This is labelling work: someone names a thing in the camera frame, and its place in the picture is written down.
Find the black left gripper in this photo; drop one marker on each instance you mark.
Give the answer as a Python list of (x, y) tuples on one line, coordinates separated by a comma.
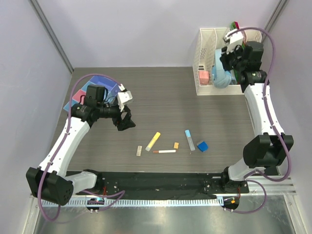
[(126, 123)]

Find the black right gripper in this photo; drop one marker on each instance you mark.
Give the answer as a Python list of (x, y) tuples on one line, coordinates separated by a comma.
[(225, 57)]

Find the light blue headphones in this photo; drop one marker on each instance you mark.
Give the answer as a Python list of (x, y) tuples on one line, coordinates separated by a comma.
[(221, 78)]

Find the yellow highlighter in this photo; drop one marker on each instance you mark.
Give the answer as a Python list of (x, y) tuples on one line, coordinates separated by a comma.
[(152, 142)]

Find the pink cube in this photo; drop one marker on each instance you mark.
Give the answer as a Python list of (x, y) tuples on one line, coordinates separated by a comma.
[(203, 77)]

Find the blue pink drawer organizer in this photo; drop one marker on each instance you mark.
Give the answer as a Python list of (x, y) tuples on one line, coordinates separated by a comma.
[(110, 94)]

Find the white brown-capped pen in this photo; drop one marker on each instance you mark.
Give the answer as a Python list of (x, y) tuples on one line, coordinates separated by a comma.
[(164, 151)]

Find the blue capped highlighter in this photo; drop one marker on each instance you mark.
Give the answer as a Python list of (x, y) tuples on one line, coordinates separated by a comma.
[(189, 139)]

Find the blue pencil sharpener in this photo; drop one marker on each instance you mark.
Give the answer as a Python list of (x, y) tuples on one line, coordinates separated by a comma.
[(202, 146)]

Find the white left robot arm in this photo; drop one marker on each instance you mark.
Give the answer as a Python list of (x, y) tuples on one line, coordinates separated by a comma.
[(49, 181)]

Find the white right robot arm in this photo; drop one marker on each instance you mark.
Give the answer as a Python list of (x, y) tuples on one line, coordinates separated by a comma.
[(270, 145)]

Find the beige speckled eraser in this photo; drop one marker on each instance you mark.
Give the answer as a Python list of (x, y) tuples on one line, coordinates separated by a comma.
[(139, 150)]

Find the white mesh file organizer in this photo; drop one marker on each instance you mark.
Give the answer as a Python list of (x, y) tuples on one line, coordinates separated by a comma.
[(211, 39)]

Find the green folder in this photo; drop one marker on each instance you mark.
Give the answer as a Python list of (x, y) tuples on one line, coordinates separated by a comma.
[(234, 25)]

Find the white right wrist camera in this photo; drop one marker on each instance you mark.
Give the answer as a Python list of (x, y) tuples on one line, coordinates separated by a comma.
[(232, 39)]

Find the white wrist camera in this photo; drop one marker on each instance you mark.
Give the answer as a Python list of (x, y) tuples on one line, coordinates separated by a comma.
[(124, 98), (232, 39)]

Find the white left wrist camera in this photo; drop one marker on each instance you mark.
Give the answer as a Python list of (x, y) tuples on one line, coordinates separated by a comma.
[(124, 98)]

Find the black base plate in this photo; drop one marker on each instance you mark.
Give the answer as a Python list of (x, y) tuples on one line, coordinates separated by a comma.
[(163, 186)]

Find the white slotted cable duct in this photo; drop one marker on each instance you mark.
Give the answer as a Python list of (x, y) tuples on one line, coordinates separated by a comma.
[(93, 202)]

